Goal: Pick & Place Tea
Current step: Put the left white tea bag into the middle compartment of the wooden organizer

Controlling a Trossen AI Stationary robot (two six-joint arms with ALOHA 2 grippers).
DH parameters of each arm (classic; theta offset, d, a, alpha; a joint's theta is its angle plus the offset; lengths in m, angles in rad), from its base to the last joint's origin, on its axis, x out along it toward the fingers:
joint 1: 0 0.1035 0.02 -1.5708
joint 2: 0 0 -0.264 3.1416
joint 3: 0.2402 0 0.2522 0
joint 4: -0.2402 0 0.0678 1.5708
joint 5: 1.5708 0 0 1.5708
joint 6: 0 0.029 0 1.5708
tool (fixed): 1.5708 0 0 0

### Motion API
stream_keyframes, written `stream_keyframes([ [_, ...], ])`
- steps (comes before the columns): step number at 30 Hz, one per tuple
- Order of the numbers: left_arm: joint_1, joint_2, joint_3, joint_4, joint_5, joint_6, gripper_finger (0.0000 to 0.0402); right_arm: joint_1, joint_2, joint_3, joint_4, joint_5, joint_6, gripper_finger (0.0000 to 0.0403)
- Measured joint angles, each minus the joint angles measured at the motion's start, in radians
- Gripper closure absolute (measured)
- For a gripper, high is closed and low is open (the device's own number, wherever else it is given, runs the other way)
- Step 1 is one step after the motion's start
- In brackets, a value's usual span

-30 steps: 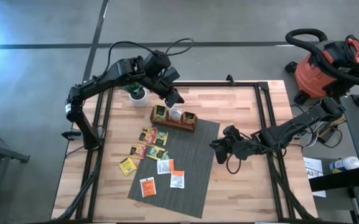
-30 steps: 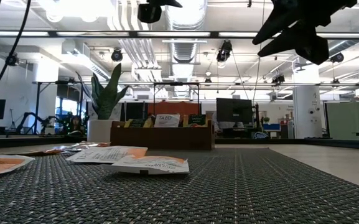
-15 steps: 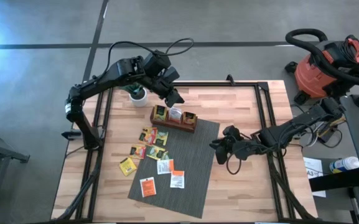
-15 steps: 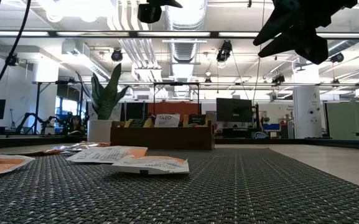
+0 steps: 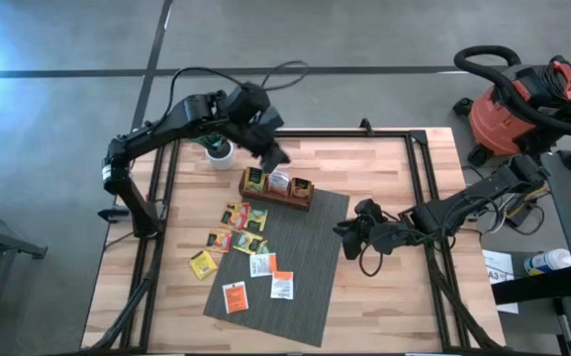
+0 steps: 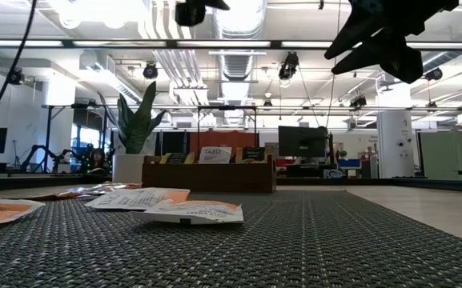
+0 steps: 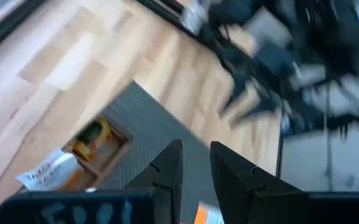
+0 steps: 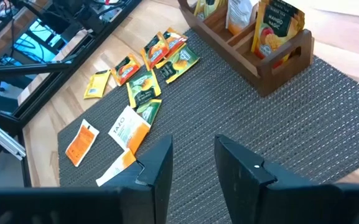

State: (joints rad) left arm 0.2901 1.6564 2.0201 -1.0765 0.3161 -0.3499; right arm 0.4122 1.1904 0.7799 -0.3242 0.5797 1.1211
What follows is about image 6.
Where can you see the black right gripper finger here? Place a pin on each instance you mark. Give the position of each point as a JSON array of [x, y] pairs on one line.
[[354, 38], [398, 60]]

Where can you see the green yellow tea packet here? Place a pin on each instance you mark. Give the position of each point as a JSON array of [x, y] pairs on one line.
[[176, 158], [106, 187]]

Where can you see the brown wooden tea tray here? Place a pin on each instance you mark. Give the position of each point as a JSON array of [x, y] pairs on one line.
[[214, 178]]

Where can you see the black background robot arm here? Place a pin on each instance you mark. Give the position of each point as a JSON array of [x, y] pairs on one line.
[[34, 154]]

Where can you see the orange red tea packet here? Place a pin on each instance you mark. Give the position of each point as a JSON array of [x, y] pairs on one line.
[[54, 196]]

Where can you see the black ceiling spotlight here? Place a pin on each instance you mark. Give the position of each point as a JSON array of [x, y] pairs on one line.
[[358, 101], [14, 76], [433, 74], [288, 66], [150, 71]]

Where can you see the white round pillar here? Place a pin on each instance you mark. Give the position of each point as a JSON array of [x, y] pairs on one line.
[[394, 144]]

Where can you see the green partition panel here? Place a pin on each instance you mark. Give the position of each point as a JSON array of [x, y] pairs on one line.
[[451, 154]]

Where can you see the blue box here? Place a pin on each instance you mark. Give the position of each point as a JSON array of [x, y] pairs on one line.
[[348, 163]]

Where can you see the black computer monitor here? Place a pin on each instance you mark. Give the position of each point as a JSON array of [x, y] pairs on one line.
[[300, 141]]

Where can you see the orange partition panel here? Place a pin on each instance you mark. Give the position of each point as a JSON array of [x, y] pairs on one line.
[[222, 139]]

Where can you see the snake plant in white pot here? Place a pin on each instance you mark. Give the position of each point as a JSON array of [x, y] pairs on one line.
[[128, 170]]

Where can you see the grey woven placemat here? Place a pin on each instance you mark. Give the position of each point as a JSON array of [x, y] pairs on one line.
[[254, 248]]

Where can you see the black metal rig frame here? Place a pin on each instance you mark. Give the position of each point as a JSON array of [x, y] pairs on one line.
[[34, 183]]

